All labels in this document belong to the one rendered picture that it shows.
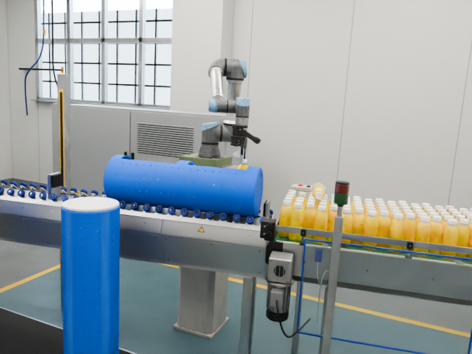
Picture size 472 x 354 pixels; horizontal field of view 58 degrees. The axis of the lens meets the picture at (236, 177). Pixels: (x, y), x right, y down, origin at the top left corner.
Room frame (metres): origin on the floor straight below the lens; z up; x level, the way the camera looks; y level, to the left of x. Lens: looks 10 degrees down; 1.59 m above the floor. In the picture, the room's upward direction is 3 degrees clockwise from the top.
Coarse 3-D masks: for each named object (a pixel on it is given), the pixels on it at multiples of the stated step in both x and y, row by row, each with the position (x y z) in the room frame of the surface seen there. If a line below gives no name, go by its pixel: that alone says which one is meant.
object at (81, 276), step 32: (64, 224) 2.01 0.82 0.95; (96, 224) 1.99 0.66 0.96; (64, 256) 2.01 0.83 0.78; (96, 256) 1.99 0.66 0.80; (64, 288) 2.02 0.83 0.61; (96, 288) 1.99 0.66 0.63; (64, 320) 2.02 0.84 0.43; (96, 320) 1.99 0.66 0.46; (64, 352) 2.03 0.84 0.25; (96, 352) 1.99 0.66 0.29
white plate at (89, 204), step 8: (72, 200) 2.14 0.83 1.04; (80, 200) 2.15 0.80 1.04; (88, 200) 2.16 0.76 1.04; (96, 200) 2.17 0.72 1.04; (104, 200) 2.18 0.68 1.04; (112, 200) 2.19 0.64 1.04; (64, 208) 2.02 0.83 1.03; (72, 208) 1.99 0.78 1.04; (80, 208) 2.00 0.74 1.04; (88, 208) 2.01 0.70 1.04; (96, 208) 2.02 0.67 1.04; (104, 208) 2.03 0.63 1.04; (112, 208) 2.06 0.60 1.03
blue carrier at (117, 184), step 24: (120, 168) 2.39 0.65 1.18; (144, 168) 2.36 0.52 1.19; (168, 168) 2.34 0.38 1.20; (192, 168) 2.33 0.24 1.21; (216, 168) 2.32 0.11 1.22; (120, 192) 2.36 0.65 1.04; (144, 192) 2.33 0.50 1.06; (168, 192) 2.29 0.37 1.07; (192, 192) 2.26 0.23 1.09; (216, 192) 2.23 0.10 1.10; (240, 192) 2.21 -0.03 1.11; (240, 216) 2.29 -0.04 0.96
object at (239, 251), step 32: (0, 224) 2.57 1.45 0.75; (32, 224) 2.50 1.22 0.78; (128, 224) 2.35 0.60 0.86; (160, 224) 2.32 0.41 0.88; (192, 224) 2.29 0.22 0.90; (256, 224) 2.27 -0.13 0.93; (128, 256) 2.42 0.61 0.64; (160, 256) 2.36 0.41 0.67; (192, 256) 2.31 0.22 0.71; (224, 256) 2.26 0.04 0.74; (256, 256) 2.21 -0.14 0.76
